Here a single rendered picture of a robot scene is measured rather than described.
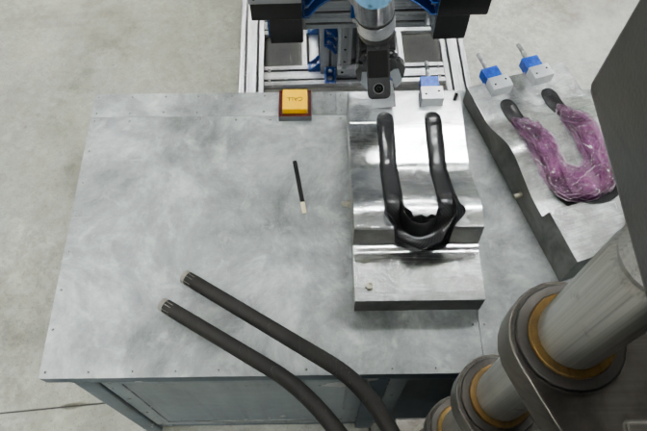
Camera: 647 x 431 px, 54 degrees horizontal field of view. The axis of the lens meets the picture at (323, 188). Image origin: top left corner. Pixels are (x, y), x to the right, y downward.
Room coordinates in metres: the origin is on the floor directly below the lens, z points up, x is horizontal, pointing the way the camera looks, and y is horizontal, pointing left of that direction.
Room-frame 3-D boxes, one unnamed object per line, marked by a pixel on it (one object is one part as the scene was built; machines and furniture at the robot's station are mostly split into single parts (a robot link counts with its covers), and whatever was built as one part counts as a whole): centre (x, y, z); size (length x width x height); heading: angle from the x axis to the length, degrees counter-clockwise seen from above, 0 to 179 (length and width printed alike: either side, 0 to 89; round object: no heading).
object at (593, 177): (0.77, -0.54, 0.90); 0.26 x 0.18 x 0.08; 18
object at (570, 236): (0.77, -0.55, 0.86); 0.50 x 0.26 x 0.11; 18
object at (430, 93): (0.95, -0.25, 0.89); 0.13 x 0.05 x 0.05; 1
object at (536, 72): (1.04, -0.51, 0.86); 0.13 x 0.05 x 0.05; 18
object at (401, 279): (0.68, -0.19, 0.87); 0.50 x 0.26 x 0.14; 1
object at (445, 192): (0.69, -0.20, 0.92); 0.35 x 0.16 x 0.09; 1
